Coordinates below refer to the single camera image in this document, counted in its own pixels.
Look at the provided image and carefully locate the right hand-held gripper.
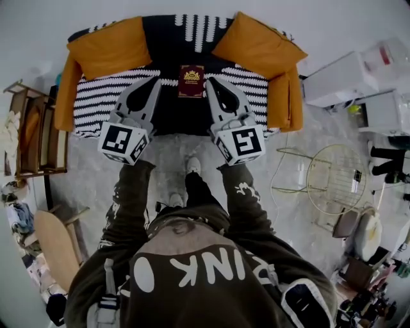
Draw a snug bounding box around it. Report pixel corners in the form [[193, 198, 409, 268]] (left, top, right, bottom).
[[204, 78, 267, 167]]

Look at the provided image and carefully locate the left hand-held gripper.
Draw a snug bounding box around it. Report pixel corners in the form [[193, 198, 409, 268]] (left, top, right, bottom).
[[97, 78, 163, 167]]

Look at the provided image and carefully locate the maroon cloth with gold emblem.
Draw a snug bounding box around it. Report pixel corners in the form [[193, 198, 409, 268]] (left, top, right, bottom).
[[177, 64, 206, 99]]

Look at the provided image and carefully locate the orange sofa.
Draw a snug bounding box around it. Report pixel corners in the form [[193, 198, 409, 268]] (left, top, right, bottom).
[[53, 12, 309, 139]]

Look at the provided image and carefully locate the person's right forearm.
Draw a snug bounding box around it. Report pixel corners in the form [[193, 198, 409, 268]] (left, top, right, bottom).
[[217, 163, 276, 238]]

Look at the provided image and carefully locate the person's left forearm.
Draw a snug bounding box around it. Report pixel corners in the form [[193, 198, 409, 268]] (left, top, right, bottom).
[[101, 160, 157, 244]]

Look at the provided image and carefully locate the black white striped blanket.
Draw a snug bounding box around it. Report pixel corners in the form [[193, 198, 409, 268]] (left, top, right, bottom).
[[67, 14, 294, 139]]

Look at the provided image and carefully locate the orange cushion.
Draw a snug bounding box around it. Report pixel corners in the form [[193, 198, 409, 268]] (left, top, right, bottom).
[[66, 15, 153, 81], [211, 11, 309, 81]]

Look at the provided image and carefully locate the person's right white shoe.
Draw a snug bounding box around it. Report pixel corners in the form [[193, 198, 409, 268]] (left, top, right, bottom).
[[186, 156, 202, 174]]

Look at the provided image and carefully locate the person's right leg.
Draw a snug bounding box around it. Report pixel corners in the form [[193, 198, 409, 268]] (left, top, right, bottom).
[[184, 171, 231, 222]]

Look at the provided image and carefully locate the wooden shelf rack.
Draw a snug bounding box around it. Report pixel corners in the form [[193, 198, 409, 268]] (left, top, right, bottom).
[[3, 79, 70, 179]]

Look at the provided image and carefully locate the white cabinet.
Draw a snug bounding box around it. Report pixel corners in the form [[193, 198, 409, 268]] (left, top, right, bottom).
[[300, 51, 381, 108]]

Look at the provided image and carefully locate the white appliance box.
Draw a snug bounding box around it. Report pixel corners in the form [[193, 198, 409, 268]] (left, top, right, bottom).
[[355, 89, 410, 135]]

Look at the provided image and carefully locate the pile of clothes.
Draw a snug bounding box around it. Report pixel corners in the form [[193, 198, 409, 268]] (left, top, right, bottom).
[[1, 181, 35, 238]]

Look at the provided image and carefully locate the brown seat wooden chair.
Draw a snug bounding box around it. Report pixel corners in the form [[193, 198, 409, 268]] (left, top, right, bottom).
[[332, 208, 363, 240]]

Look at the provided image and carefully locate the oval wooden table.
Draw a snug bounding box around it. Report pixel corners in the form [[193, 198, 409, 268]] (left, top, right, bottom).
[[33, 209, 90, 294]]

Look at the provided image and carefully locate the person's olive printed sweatshirt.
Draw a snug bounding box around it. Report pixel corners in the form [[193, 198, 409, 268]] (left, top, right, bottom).
[[63, 204, 339, 328]]

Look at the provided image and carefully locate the black bag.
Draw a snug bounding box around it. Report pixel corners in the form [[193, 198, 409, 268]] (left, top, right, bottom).
[[46, 293, 68, 327]]

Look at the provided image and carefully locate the gold wire round table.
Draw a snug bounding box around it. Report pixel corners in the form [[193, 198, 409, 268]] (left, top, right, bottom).
[[277, 143, 368, 216]]

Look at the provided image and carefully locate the grey shoulder strap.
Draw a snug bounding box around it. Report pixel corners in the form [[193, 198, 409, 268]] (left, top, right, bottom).
[[95, 258, 120, 328]]

